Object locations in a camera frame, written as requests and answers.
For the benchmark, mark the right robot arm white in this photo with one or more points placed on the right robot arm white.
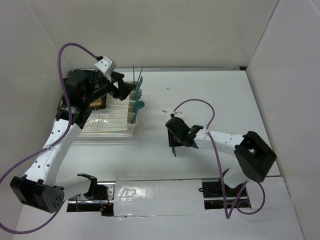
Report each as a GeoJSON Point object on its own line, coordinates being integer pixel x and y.
{"type": "Point", "coordinates": [196, 124]}

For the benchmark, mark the cream utensil holder near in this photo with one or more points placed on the cream utensil holder near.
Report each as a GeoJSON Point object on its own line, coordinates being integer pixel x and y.
{"type": "Point", "coordinates": [131, 116]}

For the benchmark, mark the cream utensil holder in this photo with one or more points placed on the cream utensil holder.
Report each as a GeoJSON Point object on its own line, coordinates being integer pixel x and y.
{"type": "Point", "coordinates": [131, 116]}
{"type": "Point", "coordinates": [133, 92]}

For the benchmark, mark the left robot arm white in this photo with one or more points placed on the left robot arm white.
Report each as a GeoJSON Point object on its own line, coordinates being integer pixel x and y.
{"type": "Point", "coordinates": [37, 187]}

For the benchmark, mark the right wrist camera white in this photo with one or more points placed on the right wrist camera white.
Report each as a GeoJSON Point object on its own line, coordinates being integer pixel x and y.
{"type": "Point", "coordinates": [178, 114]}

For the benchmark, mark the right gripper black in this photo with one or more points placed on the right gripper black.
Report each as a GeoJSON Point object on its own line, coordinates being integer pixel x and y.
{"type": "Point", "coordinates": [172, 142]}

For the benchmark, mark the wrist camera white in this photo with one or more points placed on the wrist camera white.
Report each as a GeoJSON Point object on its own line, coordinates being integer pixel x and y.
{"type": "Point", "coordinates": [106, 66]}
{"type": "Point", "coordinates": [178, 114]}

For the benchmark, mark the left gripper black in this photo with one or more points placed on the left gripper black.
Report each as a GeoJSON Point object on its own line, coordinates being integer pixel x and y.
{"type": "Point", "coordinates": [124, 88]}

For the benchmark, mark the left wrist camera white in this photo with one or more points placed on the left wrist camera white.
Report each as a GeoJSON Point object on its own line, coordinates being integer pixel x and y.
{"type": "Point", "coordinates": [106, 66]}

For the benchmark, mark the cream utensil holder far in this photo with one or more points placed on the cream utensil holder far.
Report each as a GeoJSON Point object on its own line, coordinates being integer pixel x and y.
{"type": "Point", "coordinates": [133, 92]}

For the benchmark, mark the teal plastic knife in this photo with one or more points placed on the teal plastic knife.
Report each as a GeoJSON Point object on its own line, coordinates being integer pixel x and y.
{"type": "Point", "coordinates": [138, 85]}
{"type": "Point", "coordinates": [141, 83]}

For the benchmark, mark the metal wire dish rack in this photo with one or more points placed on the metal wire dish rack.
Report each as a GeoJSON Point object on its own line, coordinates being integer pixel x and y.
{"type": "Point", "coordinates": [109, 123]}

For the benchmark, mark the teal plastic spoon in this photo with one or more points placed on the teal plastic spoon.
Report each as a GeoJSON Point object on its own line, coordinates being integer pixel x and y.
{"type": "Point", "coordinates": [136, 111]}
{"type": "Point", "coordinates": [138, 107]}

